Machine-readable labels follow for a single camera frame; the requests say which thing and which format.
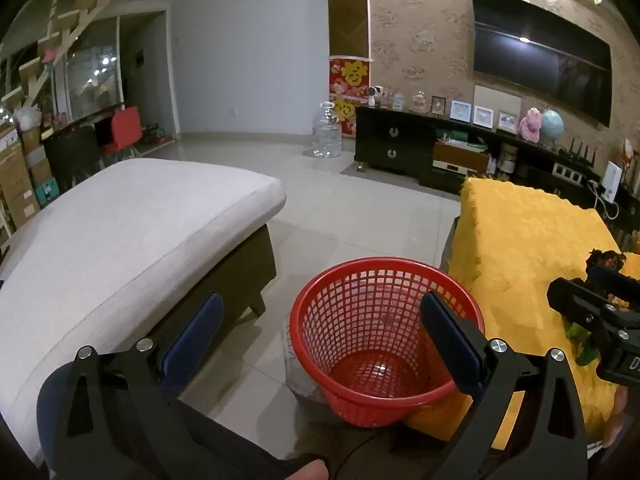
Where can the brown photo frame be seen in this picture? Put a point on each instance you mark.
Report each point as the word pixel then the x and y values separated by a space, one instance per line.
pixel 438 105

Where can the wooden stepped wall shelf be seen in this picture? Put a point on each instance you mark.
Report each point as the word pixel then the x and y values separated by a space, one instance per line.
pixel 75 15

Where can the snow globe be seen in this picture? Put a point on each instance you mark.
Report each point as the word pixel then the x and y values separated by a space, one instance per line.
pixel 417 101

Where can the red festive wall poster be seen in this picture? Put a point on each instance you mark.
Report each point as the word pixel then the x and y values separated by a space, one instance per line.
pixel 347 75

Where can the white box device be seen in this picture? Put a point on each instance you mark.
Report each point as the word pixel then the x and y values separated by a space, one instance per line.
pixel 612 180

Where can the stack of cardboard boxes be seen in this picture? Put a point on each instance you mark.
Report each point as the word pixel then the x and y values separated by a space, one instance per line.
pixel 20 180

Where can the black router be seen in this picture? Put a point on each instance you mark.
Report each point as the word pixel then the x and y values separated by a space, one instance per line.
pixel 577 155

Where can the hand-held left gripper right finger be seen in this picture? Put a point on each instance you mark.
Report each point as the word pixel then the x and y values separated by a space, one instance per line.
pixel 450 345

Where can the white plastic bag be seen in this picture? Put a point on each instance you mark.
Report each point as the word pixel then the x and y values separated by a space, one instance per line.
pixel 27 117

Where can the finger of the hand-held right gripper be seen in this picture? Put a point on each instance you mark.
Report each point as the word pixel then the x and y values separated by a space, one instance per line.
pixel 612 282
pixel 575 300

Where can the white picture frame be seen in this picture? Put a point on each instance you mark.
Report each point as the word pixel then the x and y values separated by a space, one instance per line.
pixel 507 121
pixel 460 111
pixel 484 116

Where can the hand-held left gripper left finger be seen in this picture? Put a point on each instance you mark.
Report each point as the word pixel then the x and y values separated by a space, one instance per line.
pixel 195 340

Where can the small glass jar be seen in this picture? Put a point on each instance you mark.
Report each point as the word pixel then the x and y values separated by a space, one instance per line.
pixel 398 101

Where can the white round camera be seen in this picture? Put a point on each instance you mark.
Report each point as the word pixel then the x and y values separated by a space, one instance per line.
pixel 372 95

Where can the red plastic mesh basket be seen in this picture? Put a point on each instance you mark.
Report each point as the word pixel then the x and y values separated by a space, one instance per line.
pixel 380 385

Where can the white cushioned sofa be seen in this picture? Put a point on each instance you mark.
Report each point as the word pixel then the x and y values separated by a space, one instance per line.
pixel 125 240

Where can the pale blue globe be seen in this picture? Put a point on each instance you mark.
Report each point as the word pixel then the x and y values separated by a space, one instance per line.
pixel 551 125

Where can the green snack wrapper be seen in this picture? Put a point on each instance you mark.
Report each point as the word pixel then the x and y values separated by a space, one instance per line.
pixel 584 347

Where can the wooden drawer box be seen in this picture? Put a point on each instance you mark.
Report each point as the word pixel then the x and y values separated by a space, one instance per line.
pixel 460 155

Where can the yellow tablecloth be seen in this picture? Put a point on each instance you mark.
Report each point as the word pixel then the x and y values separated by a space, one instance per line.
pixel 525 250

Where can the black wall television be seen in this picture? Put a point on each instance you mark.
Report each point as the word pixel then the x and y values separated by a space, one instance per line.
pixel 540 50

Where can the black chair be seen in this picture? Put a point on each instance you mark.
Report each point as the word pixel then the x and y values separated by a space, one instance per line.
pixel 70 152

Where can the pink plush toy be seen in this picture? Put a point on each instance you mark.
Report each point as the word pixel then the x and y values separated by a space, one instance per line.
pixel 530 125

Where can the black television cabinet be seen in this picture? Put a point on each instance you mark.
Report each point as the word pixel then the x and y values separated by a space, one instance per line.
pixel 395 145

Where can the clear water jug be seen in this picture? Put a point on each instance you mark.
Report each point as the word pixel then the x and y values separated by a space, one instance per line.
pixel 327 135

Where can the person's right hand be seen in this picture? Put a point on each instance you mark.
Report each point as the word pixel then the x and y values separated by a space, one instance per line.
pixel 617 420

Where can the red chair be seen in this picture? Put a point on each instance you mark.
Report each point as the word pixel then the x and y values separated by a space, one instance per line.
pixel 125 127

